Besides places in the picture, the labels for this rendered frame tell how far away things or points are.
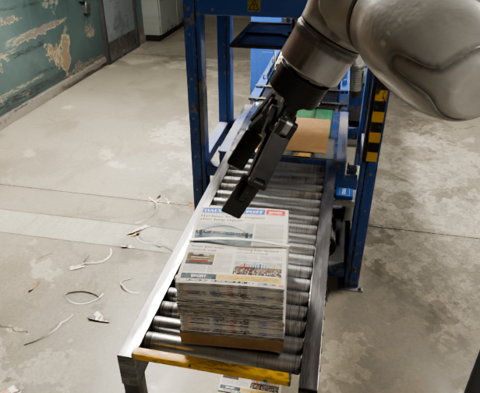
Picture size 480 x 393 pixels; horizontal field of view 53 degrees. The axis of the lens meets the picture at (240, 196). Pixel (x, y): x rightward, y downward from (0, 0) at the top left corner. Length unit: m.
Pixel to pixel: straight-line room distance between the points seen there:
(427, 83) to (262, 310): 0.92
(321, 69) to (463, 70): 0.22
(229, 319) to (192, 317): 0.10
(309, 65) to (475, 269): 2.71
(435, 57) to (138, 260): 2.71
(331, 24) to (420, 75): 0.17
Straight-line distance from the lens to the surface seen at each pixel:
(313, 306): 1.53
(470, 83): 0.46
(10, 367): 2.63
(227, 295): 1.26
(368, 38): 0.52
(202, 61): 2.35
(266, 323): 1.31
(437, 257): 3.24
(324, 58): 0.62
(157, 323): 1.49
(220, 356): 1.40
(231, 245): 1.37
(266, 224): 1.45
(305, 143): 2.54
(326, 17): 0.60
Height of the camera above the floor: 1.85
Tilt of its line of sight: 31 degrees down
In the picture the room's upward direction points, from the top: straight up
